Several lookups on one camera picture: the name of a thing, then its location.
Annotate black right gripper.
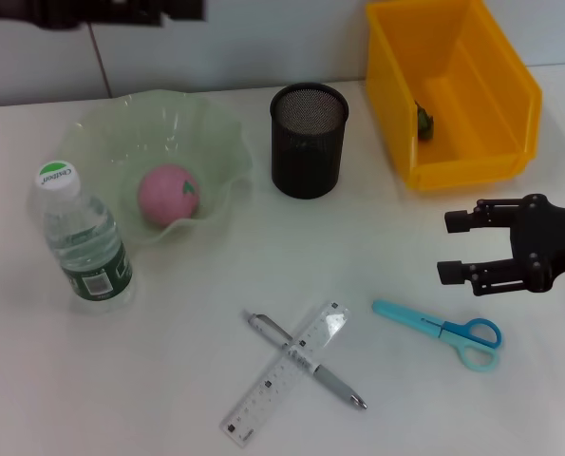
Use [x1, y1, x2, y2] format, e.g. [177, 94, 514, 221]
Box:
[436, 192, 565, 298]

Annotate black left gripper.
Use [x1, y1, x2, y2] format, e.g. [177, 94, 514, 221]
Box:
[0, 0, 207, 31]

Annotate green plastic wrapper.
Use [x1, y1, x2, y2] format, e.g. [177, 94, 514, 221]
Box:
[413, 99, 438, 143]

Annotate pink toy peach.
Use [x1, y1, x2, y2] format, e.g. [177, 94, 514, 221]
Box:
[136, 163, 202, 232]

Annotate clear green-label water bottle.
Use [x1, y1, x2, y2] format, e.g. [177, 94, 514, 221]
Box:
[29, 159, 136, 315]

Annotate blue capped scissors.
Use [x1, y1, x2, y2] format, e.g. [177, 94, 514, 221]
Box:
[370, 298, 503, 373]

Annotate pale green glass fruit plate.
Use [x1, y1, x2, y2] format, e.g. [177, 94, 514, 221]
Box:
[53, 88, 255, 246]

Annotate clear grey ballpoint pen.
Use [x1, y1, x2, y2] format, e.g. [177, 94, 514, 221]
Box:
[242, 311, 369, 411]

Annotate black mesh pen holder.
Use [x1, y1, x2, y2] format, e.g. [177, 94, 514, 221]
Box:
[268, 83, 349, 200]

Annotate transparent plastic ruler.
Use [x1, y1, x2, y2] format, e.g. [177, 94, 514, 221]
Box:
[219, 299, 351, 449]

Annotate yellow plastic bin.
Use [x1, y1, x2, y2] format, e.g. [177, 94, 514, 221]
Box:
[363, 0, 544, 193]

